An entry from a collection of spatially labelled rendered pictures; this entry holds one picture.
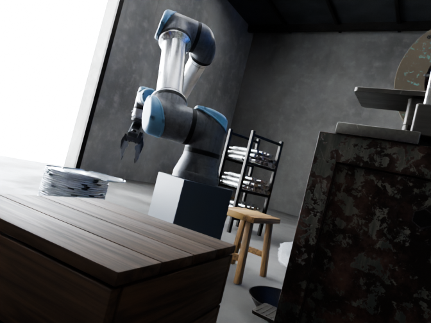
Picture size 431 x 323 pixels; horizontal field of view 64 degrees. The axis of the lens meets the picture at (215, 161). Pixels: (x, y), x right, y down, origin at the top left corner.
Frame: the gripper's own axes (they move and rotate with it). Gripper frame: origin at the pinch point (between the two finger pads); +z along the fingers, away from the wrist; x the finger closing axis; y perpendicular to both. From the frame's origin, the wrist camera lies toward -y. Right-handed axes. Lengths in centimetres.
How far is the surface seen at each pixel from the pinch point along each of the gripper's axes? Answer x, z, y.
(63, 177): 24.2, 14.8, -8.0
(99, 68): 118, -115, 376
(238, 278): -64, 43, -7
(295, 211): -317, 38, 562
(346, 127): -49, -18, -107
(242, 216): -60, 14, -4
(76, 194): 16.2, 20.0, -13.3
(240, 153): -82, -27, 153
